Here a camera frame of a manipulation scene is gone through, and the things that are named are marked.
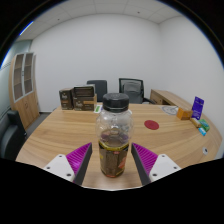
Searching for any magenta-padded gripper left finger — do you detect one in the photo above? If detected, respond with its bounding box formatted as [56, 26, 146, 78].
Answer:
[42, 142, 93, 186]

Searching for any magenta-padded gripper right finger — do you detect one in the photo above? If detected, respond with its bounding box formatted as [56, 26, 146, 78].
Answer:
[130, 142, 182, 186]

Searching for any clear bottle with black cap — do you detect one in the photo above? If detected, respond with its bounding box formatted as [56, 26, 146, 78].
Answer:
[95, 92, 135, 179]

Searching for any flat round red coaster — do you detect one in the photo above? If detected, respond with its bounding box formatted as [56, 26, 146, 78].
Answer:
[143, 119, 160, 131]

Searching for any tan cardboard box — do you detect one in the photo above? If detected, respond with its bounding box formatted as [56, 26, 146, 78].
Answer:
[72, 94, 98, 112]

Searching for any orange box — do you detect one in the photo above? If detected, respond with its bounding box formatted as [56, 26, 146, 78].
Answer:
[176, 107, 194, 121]

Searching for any small dark brown box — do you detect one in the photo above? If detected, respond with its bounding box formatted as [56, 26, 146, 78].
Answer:
[58, 88, 75, 111]

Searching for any small tan box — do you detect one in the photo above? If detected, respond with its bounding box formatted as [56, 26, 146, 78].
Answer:
[189, 117, 202, 129]

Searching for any small blue box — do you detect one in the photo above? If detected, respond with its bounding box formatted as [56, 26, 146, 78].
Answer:
[197, 126, 208, 137]

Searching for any wooden side desk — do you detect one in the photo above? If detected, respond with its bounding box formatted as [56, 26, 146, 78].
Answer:
[149, 88, 194, 111]

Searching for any large dark brown box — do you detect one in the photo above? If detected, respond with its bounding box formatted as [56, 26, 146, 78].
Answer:
[72, 84, 96, 99]

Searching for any green flat box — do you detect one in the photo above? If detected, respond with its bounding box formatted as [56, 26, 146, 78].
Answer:
[198, 118, 211, 133]

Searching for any black mesh office chair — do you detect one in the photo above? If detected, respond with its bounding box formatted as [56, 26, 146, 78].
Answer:
[118, 77, 156, 105]

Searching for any black sofa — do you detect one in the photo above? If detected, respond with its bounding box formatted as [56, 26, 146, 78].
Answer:
[0, 109, 28, 161]

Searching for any purple standing card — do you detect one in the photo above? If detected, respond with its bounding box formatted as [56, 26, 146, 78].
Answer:
[191, 96, 205, 121]

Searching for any wooden shelf cabinet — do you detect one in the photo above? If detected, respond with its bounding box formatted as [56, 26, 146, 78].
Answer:
[8, 51, 41, 130]

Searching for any ceiling light strip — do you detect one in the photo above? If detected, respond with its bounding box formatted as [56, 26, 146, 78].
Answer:
[18, 20, 35, 37]

